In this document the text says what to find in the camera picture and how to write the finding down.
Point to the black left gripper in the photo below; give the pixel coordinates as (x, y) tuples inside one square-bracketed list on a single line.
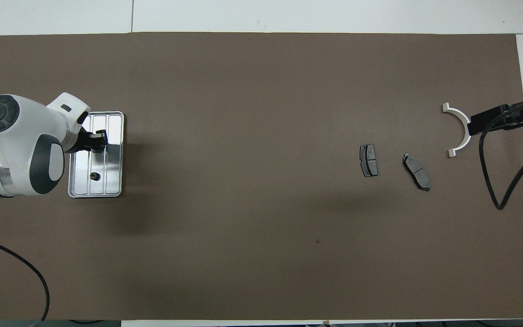
[(82, 141)]

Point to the small black bearing gear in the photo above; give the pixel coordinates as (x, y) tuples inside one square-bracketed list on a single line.
[(94, 176)]

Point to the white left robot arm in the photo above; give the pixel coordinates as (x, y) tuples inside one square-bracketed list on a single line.
[(21, 145)]

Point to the silver metal tray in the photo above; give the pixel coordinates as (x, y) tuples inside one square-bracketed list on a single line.
[(114, 172)]

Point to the elongated dark grey brake pad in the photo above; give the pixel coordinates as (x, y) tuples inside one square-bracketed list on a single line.
[(416, 171)]

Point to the rectangular dark grey brake pad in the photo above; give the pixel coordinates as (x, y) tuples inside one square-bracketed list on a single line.
[(368, 160)]

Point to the brown table mat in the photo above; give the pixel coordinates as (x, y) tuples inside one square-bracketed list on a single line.
[(261, 204)]

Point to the white semicircular plastic bracket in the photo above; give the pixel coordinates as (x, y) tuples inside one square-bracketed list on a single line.
[(457, 113)]

